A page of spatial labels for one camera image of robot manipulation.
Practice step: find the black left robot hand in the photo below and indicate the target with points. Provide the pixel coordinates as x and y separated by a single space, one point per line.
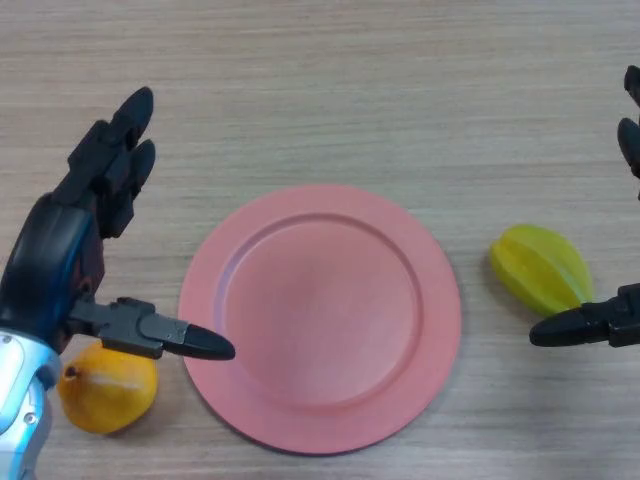
47 260

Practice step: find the yellow starfruit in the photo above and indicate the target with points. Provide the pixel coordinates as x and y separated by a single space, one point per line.
542 270

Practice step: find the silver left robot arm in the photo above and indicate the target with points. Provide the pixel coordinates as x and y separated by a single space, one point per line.
17 400

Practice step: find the orange yellow pear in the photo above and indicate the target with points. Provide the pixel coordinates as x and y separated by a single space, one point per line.
107 395

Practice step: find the pink round plate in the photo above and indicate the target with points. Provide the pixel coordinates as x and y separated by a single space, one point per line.
320 320

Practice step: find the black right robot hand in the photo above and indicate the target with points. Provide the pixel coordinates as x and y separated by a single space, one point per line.
582 327

